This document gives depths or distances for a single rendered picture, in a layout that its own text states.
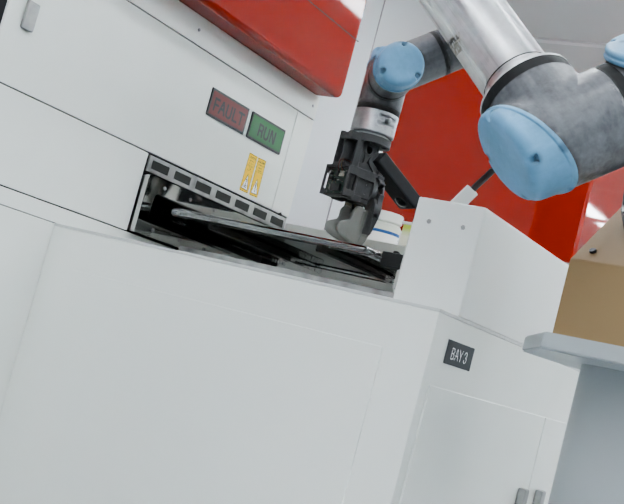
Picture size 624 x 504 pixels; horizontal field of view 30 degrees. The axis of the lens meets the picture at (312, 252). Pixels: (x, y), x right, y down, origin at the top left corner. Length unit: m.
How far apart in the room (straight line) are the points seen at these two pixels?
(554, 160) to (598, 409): 0.29
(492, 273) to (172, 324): 0.43
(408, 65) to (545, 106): 0.60
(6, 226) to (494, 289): 0.67
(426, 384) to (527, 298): 0.31
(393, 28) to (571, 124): 4.40
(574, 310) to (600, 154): 0.21
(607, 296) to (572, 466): 0.20
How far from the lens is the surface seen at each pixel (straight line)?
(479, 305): 1.49
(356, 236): 1.94
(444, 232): 1.46
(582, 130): 1.27
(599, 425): 1.36
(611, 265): 1.38
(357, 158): 1.94
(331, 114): 5.22
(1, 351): 1.71
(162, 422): 1.55
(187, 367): 1.54
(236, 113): 2.04
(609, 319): 1.37
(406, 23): 5.76
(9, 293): 1.69
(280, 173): 2.18
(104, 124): 1.78
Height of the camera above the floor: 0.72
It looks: 5 degrees up
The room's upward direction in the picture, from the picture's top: 15 degrees clockwise
